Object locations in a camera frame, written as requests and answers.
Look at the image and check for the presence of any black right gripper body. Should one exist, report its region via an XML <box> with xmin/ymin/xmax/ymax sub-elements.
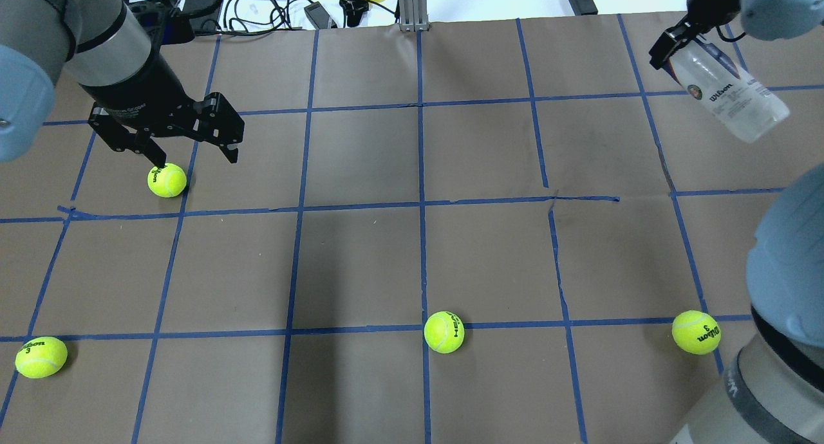
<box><xmin>684</xmin><ymin>0</ymin><xmax>740</xmax><ymax>36</ymax></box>

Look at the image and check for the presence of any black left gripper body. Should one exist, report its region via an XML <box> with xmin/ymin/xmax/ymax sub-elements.
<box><xmin>80</xmin><ymin>50</ymin><xmax>223</xmax><ymax>139</ymax></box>

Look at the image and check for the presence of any clear Wilson tennis ball can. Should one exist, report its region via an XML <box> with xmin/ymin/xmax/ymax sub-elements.
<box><xmin>663</xmin><ymin>36</ymin><xmax>791</xmax><ymax>143</ymax></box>

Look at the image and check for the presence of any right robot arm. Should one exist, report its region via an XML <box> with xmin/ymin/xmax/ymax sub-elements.
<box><xmin>648</xmin><ymin>0</ymin><xmax>823</xmax><ymax>443</ymax></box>

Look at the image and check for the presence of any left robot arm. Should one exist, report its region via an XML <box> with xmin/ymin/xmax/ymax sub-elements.
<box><xmin>1</xmin><ymin>0</ymin><xmax>245</xmax><ymax>167</ymax></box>

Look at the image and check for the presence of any tennis ball near left gripper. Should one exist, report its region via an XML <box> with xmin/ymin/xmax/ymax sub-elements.
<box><xmin>147</xmin><ymin>163</ymin><xmax>188</xmax><ymax>198</ymax></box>

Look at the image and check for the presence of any tennis ball far left front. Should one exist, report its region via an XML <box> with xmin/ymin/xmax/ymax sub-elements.
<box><xmin>15</xmin><ymin>337</ymin><xmax>68</xmax><ymax>379</ymax></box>

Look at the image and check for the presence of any tennis ball right Wilson 3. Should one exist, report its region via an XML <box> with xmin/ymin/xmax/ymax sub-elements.
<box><xmin>671</xmin><ymin>310</ymin><xmax>721</xmax><ymax>355</ymax></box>

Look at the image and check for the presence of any tennis ball centre Head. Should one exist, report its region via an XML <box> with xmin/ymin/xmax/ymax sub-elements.
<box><xmin>424</xmin><ymin>310</ymin><xmax>465</xmax><ymax>354</ymax></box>

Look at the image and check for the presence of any black laptop power brick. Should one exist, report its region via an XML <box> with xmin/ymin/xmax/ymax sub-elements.
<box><xmin>173</xmin><ymin>0</ymin><xmax>223</xmax><ymax>36</ymax></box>

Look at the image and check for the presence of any aluminium frame post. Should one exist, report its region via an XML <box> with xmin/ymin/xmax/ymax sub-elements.
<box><xmin>397</xmin><ymin>0</ymin><xmax>431</xmax><ymax>33</ymax></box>

